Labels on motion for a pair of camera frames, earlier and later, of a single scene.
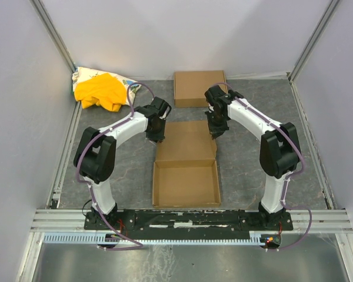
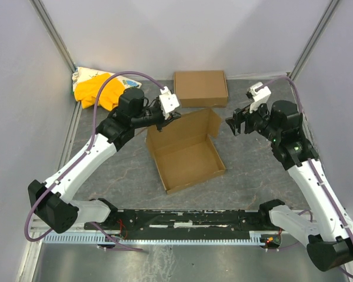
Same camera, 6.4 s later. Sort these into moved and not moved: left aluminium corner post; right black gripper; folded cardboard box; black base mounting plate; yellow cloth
Moved: right black gripper
Not moved: black base mounting plate; yellow cloth; folded cardboard box; left aluminium corner post
